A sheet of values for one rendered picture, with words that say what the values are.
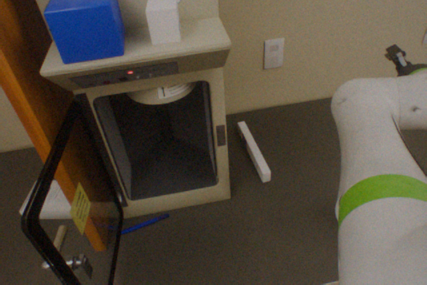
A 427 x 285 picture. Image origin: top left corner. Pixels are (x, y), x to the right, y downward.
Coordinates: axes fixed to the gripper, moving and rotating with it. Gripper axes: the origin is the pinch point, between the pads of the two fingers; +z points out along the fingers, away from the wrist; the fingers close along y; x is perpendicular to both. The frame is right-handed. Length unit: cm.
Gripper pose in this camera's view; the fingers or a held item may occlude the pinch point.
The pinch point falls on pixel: (398, 67)
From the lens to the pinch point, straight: 108.0
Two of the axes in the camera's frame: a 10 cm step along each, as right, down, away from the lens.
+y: 5.0, 8.5, 1.4
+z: 2.8, -3.2, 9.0
